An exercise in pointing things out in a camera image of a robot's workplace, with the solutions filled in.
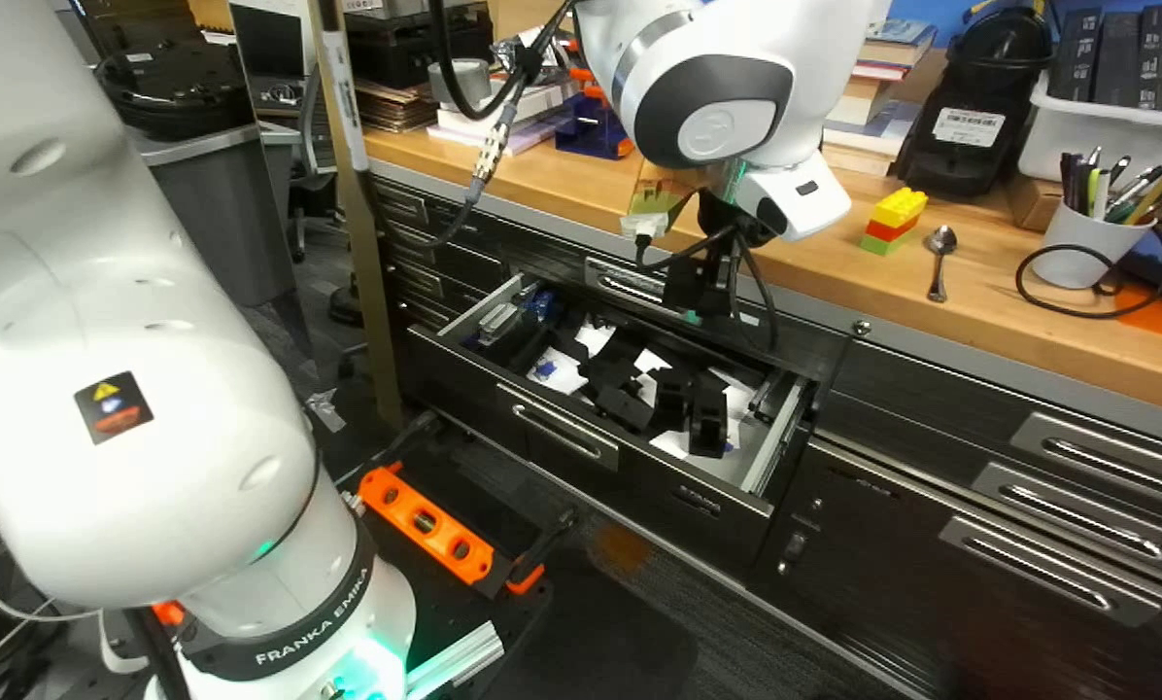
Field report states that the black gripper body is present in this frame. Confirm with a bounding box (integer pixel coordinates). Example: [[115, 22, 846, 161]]
[[666, 235, 733, 318]]

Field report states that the black metal drawer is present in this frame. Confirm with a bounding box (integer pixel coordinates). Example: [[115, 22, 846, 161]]
[[409, 273, 810, 564]]

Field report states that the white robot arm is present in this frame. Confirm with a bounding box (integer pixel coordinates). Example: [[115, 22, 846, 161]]
[[0, 0, 500, 700]]

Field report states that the colourful toy block stack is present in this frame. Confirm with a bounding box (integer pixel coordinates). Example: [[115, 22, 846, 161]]
[[858, 188, 929, 258]]

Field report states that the metal spoon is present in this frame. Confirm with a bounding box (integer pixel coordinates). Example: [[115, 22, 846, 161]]
[[924, 227, 957, 304]]

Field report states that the black label maker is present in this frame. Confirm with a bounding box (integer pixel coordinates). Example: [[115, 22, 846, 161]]
[[889, 4, 1055, 193]]

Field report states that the white pen cup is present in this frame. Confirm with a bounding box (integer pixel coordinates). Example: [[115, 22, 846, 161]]
[[1031, 205, 1148, 287]]

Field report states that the orange spirit level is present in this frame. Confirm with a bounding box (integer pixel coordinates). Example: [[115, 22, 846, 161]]
[[358, 463, 549, 595]]

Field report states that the white storage bin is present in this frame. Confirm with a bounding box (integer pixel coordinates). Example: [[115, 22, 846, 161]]
[[1018, 78, 1162, 181]]

